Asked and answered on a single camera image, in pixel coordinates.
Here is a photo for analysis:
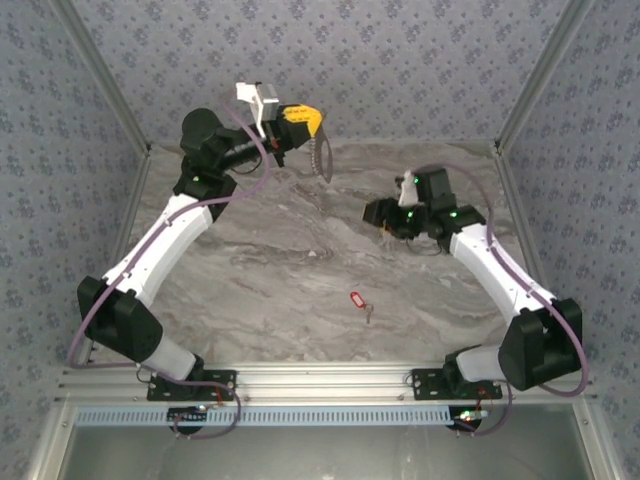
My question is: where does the silver keyring with studded fob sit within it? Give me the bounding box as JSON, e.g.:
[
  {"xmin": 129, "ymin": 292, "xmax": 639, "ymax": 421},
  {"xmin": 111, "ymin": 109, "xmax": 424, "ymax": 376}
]
[{"xmin": 308, "ymin": 133, "xmax": 335, "ymax": 185}]

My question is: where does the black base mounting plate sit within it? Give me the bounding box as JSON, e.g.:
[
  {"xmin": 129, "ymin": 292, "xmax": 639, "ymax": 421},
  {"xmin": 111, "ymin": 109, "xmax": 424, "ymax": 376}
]
[
  {"xmin": 410, "ymin": 367, "xmax": 504, "ymax": 401},
  {"xmin": 146, "ymin": 368, "xmax": 238, "ymax": 403}
]

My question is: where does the small circuit board with LED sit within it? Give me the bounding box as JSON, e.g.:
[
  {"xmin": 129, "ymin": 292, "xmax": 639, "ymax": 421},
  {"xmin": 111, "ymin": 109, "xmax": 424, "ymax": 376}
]
[
  {"xmin": 167, "ymin": 405, "xmax": 210, "ymax": 422},
  {"xmin": 448, "ymin": 407, "xmax": 490, "ymax": 424}
]

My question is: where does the grey metal lower panel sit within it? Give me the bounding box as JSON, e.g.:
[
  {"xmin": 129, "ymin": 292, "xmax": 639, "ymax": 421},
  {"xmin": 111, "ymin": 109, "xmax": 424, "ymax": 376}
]
[{"xmin": 24, "ymin": 402, "xmax": 621, "ymax": 480}]

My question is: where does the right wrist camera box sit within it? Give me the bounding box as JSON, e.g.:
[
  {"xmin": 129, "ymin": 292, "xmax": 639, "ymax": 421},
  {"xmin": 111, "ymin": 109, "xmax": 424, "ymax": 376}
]
[{"xmin": 393, "ymin": 168, "xmax": 422, "ymax": 209}]

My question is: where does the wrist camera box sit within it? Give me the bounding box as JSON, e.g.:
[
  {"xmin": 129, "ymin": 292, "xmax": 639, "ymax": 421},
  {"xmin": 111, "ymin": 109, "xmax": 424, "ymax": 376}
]
[
  {"xmin": 393, "ymin": 168, "xmax": 422, "ymax": 209},
  {"xmin": 234, "ymin": 81, "xmax": 281, "ymax": 139}
]

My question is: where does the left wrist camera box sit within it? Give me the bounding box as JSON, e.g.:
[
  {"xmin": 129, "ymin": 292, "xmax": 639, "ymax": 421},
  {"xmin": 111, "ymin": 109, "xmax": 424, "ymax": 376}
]
[{"xmin": 234, "ymin": 81, "xmax": 281, "ymax": 139}]

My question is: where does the aluminium corner post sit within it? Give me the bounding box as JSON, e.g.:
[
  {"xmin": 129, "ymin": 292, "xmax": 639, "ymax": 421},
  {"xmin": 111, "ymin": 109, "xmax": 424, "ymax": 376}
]
[
  {"xmin": 493, "ymin": 0, "xmax": 597, "ymax": 154},
  {"xmin": 48, "ymin": 0, "xmax": 153, "ymax": 159}
]

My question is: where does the aluminium front rail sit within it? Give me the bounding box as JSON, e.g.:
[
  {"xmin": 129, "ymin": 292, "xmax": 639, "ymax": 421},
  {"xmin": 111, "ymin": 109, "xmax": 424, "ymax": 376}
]
[{"xmin": 55, "ymin": 362, "xmax": 599, "ymax": 405}]

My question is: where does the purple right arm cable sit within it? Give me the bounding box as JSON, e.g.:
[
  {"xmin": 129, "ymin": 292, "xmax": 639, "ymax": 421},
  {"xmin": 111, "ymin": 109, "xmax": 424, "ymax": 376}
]
[{"xmin": 412, "ymin": 162, "xmax": 590, "ymax": 436}]

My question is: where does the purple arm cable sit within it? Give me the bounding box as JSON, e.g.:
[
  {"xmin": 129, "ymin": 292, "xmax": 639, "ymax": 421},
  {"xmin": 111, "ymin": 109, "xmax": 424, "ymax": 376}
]
[
  {"xmin": 67, "ymin": 97, "xmax": 274, "ymax": 441},
  {"xmin": 412, "ymin": 162, "xmax": 590, "ymax": 436}
]

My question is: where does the slotted blue-grey cable duct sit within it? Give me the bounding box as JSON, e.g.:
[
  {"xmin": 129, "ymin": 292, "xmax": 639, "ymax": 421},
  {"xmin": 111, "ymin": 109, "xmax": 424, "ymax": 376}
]
[{"xmin": 74, "ymin": 404, "xmax": 454, "ymax": 429}]

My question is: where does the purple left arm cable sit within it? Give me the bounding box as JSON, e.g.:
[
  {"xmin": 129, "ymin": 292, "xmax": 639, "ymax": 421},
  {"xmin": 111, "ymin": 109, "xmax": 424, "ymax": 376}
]
[{"xmin": 67, "ymin": 97, "xmax": 274, "ymax": 441}]

